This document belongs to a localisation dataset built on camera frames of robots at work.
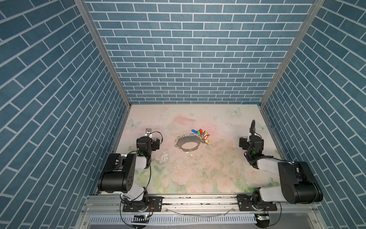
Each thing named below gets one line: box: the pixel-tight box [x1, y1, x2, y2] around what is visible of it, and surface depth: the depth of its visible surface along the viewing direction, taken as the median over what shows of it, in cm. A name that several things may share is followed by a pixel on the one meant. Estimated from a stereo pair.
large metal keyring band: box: [174, 133, 209, 152], surface depth 101 cm
